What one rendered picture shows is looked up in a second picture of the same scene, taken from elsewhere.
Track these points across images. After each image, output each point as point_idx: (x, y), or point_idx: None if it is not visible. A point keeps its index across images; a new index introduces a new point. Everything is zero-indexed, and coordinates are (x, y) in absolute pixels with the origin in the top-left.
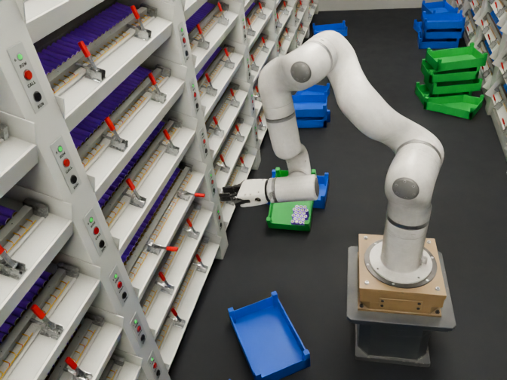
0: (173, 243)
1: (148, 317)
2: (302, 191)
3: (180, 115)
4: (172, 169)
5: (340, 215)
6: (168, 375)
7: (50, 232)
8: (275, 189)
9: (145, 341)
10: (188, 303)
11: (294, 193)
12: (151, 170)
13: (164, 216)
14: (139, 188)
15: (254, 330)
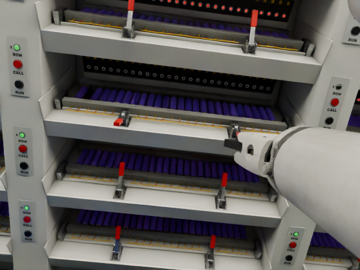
0: (189, 179)
1: (76, 183)
2: (337, 173)
3: (317, 37)
4: (219, 58)
5: None
6: (46, 263)
7: None
8: (289, 139)
9: (29, 178)
10: (149, 257)
11: (313, 168)
12: (194, 39)
13: (183, 121)
14: (155, 37)
15: None
